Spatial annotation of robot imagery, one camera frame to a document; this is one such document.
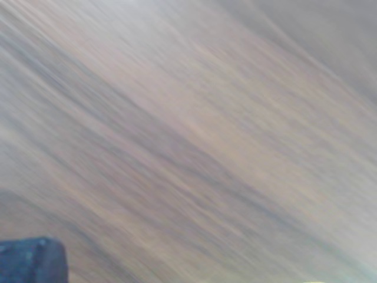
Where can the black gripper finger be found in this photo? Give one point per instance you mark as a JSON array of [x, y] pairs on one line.
[[29, 262]]

